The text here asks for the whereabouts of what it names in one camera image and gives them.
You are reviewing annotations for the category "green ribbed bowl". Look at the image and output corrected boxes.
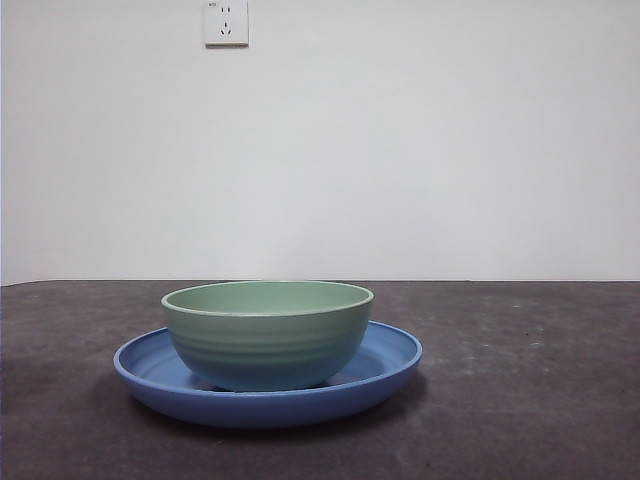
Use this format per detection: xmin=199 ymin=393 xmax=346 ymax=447
xmin=160 ymin=280 xmax=375 ymax=392

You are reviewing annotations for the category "white wall socket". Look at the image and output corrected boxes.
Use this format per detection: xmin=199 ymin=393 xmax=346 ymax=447
xmin=203 ymin=0 xmax=250 ymax=49

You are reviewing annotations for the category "blue round plate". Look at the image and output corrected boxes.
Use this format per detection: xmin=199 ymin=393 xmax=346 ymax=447
xmin=112 ymin=320 xmax=424 ymax=430

